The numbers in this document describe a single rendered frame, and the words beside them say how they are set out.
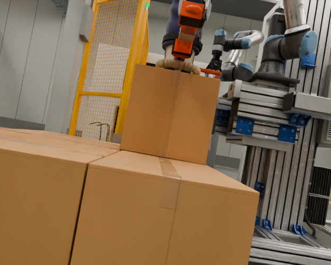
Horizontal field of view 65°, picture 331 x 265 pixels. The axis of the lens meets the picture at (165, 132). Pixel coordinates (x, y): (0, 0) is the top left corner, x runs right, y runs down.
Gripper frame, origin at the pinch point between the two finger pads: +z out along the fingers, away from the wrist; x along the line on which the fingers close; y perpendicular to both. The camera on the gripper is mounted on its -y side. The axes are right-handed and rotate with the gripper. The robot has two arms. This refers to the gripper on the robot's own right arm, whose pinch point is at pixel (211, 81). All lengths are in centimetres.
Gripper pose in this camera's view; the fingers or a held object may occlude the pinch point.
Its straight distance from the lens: 188.1
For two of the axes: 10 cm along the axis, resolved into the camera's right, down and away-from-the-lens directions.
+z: -1.8, 9.8, -0.3
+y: 0.4, -0.3, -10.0
